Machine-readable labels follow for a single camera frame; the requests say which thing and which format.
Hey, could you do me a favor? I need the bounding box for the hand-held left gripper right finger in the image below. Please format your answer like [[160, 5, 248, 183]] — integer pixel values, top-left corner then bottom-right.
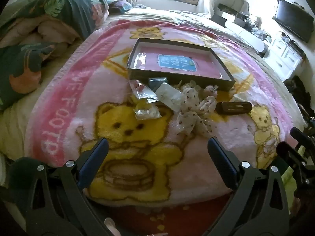
[[207, 138, 291, 236]]

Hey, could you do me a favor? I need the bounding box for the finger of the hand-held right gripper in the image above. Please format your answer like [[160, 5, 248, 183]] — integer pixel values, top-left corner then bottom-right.
[[276, 141, 311, 185], [290, 126, 315, 153]]

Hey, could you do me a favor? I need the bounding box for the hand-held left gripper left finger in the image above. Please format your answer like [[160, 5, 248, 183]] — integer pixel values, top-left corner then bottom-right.
[[23, 138, 110, 236]]

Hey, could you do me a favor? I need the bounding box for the brown hair clip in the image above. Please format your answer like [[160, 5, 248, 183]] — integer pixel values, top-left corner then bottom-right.
[[216, 101, 253, 115]]

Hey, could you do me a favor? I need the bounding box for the polka-dot fabric bow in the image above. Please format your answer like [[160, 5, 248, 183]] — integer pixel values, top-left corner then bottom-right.
[[177, 86, 217, 136]]

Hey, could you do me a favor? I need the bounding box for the white translucent plastic bag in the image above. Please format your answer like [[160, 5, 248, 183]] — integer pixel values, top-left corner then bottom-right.
[[155, 83, 184, 112]]

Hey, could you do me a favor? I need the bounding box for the shallow grey cardboard box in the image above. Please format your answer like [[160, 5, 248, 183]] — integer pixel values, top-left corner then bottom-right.
[[127, 38, 236, 91]]

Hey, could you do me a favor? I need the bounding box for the pink bear printed blanket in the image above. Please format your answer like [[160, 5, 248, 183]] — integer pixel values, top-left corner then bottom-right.
[[25, 18, 299, 202]]

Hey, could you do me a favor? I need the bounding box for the dark clothes heap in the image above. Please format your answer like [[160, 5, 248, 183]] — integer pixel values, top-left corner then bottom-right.
[[283, 76, 315, 120]]

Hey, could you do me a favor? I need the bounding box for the red printed cloth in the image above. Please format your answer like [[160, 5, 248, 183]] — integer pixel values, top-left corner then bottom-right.
[[98, 194, 237, 236]]

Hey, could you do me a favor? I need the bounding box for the clear plastic bag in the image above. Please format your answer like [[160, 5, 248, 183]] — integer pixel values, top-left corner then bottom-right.
[[133, 100, 162, 120]]

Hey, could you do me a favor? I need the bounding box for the clear bag with red item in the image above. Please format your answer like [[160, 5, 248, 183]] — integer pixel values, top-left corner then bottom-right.
[[129, 79, 158, 102]]

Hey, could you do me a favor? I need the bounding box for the white drawer cabinet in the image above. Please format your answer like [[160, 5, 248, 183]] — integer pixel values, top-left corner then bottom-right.
[[264, 36, 305, 79]]

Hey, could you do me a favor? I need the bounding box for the small dark plastic bag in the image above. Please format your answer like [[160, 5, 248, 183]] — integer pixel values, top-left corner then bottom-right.
[[149, 77, 169, 92]]

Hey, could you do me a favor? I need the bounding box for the long white bolster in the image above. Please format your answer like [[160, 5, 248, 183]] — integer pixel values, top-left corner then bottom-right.
[[224, 20, 269, 55]]

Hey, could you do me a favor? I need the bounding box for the black flat television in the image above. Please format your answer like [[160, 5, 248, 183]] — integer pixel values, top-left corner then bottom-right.
[[272, 0, 315, 43]]

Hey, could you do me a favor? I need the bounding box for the black open box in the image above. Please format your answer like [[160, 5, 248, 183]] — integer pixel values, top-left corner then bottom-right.
[[211, 3, 248, 28]]

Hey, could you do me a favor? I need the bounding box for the dark floral quilt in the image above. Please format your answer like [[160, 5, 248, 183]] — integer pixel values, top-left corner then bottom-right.
[[0, 0, 110, 111]]

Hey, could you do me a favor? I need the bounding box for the purple teal pillow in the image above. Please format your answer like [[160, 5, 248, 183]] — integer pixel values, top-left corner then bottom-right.
[[108, 0, 134, 13]]

